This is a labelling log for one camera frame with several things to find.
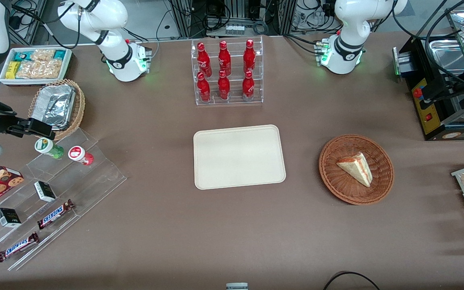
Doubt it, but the round brown wicker basket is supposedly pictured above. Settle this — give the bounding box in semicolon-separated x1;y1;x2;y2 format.
319;134;395;205

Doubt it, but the small black box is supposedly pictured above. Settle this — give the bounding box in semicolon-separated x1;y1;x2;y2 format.
0;207;22;228
34;181;57;203

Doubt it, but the red cola bottle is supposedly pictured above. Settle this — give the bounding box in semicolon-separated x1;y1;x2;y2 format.
218;40;232;76
242;70;255;101
197;42;212;77
217;70;231;100
197;72;211;103
243;39;257;74

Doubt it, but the yellow snack pack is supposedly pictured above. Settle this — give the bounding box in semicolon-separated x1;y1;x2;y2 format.
6;61;21;79

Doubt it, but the wrapped triangle sandwich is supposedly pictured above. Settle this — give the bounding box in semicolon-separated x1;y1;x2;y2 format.
336;151;373;188

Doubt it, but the steel warmer pan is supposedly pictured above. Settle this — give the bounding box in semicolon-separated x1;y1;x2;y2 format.
429;39;464;75

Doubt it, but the black food warmer cabinet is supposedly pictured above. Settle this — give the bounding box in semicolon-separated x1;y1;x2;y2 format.
392;6;464;141

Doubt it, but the aluminium foil container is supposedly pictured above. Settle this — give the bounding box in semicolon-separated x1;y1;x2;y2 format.
31;84;76;130

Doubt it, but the black table cable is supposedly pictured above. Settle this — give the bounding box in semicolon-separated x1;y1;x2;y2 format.
323;271;381;290

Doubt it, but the white plastic crate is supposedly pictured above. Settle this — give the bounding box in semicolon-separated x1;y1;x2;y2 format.
0;47;73;86

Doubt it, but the clear cracker bag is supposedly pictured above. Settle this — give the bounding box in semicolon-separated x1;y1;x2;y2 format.
16;60;41;79
39;60;63;79
31;49;55;62

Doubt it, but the green gum bottle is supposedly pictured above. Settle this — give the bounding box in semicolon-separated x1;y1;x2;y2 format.
35;137;64;160

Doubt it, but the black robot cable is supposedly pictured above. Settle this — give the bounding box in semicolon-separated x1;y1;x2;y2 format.
10;3;83;50
425;0;464;89
392;0;449;40

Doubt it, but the cream plastic tray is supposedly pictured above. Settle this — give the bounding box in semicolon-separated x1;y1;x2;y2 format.
193;124;287;190

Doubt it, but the clear acrylic bottle rack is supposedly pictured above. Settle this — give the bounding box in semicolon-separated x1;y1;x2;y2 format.
191;35;265;106

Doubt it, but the metal equipment frame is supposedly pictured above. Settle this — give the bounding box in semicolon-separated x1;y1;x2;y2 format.
168;0;297;37

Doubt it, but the clear acrylic stepped shelf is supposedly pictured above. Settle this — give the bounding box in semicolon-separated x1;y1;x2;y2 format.
0;128;128;271

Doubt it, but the brown Snickers bar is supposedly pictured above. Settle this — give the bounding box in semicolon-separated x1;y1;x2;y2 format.
37;199;75;230
0;232;40;263

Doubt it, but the oval wicker basket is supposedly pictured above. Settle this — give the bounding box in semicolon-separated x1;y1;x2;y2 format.
28;79;86;141

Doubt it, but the red gum bottle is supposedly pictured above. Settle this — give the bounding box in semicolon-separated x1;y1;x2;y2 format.
68;145;94;166

